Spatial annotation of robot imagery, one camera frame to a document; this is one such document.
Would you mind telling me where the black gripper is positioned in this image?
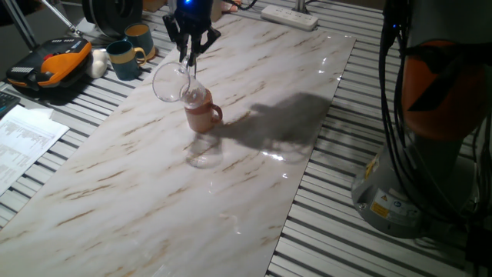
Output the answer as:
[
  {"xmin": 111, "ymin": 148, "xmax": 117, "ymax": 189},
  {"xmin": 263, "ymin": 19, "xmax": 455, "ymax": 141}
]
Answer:
[{"xmin": 161, "ymin": 0, "xmax": 223, "ymax": 68}]

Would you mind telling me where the clear glass mug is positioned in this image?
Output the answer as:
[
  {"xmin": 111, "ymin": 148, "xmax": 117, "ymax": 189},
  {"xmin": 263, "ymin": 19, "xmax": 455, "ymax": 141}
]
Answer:
[{"xmin": 151, "ymin": 56, "xmax": 208, "ymax": 109}]

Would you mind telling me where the pink cloth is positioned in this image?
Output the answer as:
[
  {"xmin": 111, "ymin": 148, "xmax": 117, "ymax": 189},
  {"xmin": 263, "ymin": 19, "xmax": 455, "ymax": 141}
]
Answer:
[{"xmin": 221, "ymin": 0, "xmax": 244, "ymax": 15}]

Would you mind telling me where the brown box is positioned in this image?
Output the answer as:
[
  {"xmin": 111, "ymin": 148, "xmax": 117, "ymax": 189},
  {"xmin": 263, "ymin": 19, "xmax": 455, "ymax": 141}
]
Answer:
[{"xmin": 142, "ymin": 0, "xmax": 169, "ymax": 12}]

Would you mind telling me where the dark teal mug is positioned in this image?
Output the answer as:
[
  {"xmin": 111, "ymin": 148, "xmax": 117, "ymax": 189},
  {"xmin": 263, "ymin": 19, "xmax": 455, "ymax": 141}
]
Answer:
[{"xmin": 123, "ymin": 22, "xmax": 157, "ymax": 61}]

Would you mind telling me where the teal mug yellow band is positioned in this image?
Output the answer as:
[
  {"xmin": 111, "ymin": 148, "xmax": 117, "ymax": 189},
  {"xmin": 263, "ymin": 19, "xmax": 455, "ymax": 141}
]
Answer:
[{"xmin": 105, "ymin": 39, "xmax": 148, "ymax": 82}]

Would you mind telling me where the black round device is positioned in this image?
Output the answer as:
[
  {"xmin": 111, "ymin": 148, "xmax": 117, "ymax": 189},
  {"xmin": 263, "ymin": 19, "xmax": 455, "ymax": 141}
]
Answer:
[{"xmin": 81, "ymin": 0, "xmax": 144, "ymax": 38}]

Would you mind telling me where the small white rounded object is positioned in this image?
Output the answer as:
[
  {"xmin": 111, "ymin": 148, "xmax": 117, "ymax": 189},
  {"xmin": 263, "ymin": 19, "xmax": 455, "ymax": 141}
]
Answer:
[{"xmin": 86, "ymin": 48, "xmax": 109, "ymax": 80}]

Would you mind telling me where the white power strip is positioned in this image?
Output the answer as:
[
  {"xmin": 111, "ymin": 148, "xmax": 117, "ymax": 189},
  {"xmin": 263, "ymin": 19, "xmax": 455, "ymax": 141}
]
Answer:
[{"xmin": 260, "ymin": 3, "xmax": 320, "ymax": 32}]

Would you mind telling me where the thin chrome stand rod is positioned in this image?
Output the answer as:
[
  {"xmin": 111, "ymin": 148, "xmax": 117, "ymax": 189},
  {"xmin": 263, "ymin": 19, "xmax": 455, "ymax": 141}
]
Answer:
[{"xmin": 40, "ymin": 0, "xmax": 84, "ymax": 38}]

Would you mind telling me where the orange black teach pendant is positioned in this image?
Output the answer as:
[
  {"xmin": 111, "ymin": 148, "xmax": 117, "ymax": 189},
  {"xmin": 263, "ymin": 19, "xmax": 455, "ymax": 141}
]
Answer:
[{"xmin": 5, "ymin": 37, "xmax": 94, "ymax": 92}]

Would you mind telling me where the white marble pattern board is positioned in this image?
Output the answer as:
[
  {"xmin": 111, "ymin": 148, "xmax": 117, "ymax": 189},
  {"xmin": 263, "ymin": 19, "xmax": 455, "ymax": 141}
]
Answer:
[{"xmin": 0, "ymin": 14, "xmax": 357, "ymax": 277}]

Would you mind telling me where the grey metal bar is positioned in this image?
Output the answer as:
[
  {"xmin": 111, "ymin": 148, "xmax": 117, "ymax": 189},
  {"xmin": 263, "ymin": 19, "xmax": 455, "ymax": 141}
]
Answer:
[{"xmin": 2, "ymin": 0, "xmax": 39, "ymax": 50}]

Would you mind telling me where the white printed paper sheet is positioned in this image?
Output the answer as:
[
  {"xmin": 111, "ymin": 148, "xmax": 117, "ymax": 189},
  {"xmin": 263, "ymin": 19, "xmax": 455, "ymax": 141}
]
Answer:
[{"xmin": 0, "ymin": 104, "xmax": 71, "ymax": 197}]

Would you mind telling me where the black keyboard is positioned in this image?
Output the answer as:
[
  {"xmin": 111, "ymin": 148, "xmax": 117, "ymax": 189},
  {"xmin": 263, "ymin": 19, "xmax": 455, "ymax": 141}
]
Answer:
[{"xmin": 0, "ymin": 91, "xmax": 22, "ymax": 120}]

